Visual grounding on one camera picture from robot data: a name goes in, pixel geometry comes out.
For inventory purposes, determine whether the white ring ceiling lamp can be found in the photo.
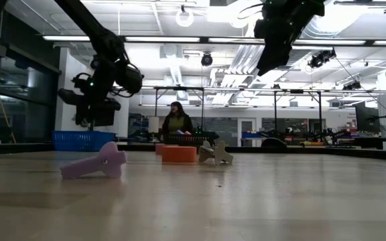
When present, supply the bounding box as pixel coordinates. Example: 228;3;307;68
175;4;195;28

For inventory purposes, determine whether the orange tape roll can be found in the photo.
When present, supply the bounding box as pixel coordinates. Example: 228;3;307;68
161;145;198;164

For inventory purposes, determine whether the black ceiling camera cluster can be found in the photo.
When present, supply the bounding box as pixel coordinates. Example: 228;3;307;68
307;48;337;70

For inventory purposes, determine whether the purple staple remover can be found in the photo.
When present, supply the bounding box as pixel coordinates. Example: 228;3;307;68
59;141;128;180

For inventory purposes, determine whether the small white cylinder lamp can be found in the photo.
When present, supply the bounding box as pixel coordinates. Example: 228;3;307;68
147;116;160;135

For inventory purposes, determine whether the black computer monitor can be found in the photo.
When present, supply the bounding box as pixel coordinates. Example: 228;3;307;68
355;100;381;135
91;105;117;132

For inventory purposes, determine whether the person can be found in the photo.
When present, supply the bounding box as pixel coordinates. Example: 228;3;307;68
161;100;194;143

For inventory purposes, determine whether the long ceiling light bar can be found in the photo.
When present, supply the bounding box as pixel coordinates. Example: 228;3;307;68
42;34;386;46

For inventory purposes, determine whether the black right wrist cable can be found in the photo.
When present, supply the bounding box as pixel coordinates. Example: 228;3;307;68
238;2;267;20

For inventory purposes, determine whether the black metal table frame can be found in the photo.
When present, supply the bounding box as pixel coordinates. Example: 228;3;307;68
0;142;386;162

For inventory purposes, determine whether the black background rig frame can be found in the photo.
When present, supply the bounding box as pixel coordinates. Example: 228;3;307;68
153;86;206;135
272;88;323;135

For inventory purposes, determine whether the blue plastic basket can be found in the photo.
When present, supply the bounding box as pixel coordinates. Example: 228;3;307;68
51;130;117;153

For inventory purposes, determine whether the white door with window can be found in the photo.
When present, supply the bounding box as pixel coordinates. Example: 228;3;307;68
237;117;258;147

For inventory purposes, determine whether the black chair back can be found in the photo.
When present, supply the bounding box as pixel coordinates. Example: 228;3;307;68
260;137;288;149

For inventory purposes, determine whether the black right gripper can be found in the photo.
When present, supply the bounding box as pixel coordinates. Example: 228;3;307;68
253;3;306;77

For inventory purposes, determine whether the grey staple remover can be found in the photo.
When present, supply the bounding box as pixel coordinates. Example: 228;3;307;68
198;139;235;166

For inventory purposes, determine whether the black plastic basket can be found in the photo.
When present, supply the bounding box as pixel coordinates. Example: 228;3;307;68
163;131;220;147

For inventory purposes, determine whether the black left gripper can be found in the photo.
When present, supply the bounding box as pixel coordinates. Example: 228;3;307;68
57;72;122;127

